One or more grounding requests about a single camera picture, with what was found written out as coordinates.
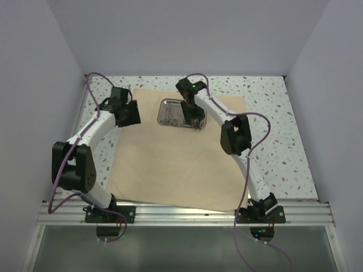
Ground beige cloth wrap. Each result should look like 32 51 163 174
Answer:
107 88 248 211

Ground steel tweezers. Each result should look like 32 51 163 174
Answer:
189 119 203 131

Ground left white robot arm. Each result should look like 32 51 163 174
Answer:
51 87 141 223

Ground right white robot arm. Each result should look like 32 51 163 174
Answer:
176 77 278 223

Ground steel surgical scissors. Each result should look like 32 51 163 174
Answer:
157 101 184 127

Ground steel instrument tray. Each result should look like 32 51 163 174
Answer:
157 99 207 130

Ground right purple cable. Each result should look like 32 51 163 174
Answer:
184 73 293 272

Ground purple cable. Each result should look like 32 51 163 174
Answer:
47 72 128 242
184 73 293 272

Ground aluminium left side rail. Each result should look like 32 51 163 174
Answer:
50 74 93 199

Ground aluminium rail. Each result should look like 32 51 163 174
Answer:
36 200 335 227
50 74 93 199

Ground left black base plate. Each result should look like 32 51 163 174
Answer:
82 206 136 224

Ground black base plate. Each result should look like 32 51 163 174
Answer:
82 206 136 224
237 197 286 224

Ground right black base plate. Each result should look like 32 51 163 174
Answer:
237 197 286 224

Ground aluminium front rail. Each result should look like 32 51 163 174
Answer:
36 200 335 227

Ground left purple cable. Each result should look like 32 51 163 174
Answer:
47 72 128 242

